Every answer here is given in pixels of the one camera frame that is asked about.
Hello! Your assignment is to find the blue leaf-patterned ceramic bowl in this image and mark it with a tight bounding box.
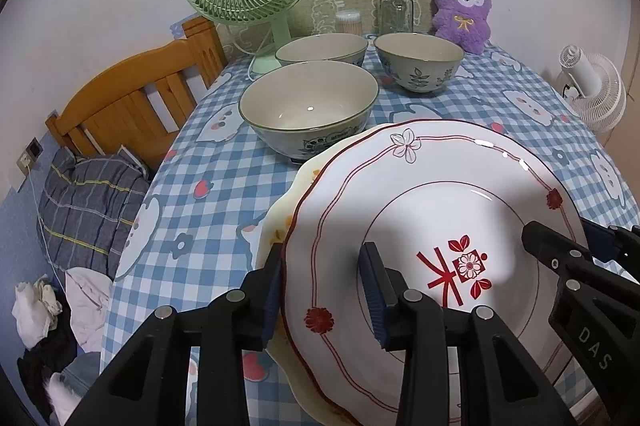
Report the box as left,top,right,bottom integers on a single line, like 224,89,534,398
373,32,465,95

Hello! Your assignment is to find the white standing fan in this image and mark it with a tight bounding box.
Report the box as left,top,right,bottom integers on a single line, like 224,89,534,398
557,44,627,135

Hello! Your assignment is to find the black garment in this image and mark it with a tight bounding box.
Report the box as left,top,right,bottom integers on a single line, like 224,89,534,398
17,331,79,418

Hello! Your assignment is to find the thin white cable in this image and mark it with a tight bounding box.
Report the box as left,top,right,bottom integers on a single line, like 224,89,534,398
27,171,68,287

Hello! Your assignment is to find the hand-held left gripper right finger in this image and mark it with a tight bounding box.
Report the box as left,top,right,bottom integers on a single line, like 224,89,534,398
357,242,576,426

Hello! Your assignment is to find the crumpled white cloth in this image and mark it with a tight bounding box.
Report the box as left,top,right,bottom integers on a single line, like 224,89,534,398
11,278,64,350

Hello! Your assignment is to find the white red-patterned plate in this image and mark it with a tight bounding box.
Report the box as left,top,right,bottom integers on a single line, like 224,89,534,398
281,118,592,426

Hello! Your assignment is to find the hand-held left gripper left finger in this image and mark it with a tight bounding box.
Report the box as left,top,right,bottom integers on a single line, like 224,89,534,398
67,243,284,426

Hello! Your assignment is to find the cream yellow-floral plate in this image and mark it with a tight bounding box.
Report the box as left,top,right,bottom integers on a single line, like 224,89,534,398
254,123,391,426

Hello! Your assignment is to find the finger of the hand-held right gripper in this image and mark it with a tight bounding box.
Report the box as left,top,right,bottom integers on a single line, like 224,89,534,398
581,217,640,279
521,220,640,307

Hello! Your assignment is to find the white desk fan cord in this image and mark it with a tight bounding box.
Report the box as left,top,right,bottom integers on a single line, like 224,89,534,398
234,28,277,82

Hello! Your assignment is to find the glass jar with black lid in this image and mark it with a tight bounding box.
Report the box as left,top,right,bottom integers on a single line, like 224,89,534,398
376,0,419,35

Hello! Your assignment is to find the grey plaid pillow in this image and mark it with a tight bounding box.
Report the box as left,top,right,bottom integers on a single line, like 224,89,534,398
37,146,151,275

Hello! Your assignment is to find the blue bedsheet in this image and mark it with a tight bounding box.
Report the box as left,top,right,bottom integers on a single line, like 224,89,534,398
0,126,68,307

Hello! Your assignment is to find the wooden bed headboard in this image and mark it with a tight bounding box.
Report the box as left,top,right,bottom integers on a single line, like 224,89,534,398
45,16,227,173

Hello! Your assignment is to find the large green-rimmed ceramic bowl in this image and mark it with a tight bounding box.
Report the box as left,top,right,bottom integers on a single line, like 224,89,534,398
239,60,380,163

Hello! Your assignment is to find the cotton swab container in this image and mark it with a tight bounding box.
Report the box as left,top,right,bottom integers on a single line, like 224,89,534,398
335,10,362,38

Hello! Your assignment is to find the wall socket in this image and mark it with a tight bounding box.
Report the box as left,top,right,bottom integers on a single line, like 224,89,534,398
15,137,44,175

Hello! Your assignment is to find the purple plush toy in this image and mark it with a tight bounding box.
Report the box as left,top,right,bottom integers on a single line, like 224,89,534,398
431,0,494,55

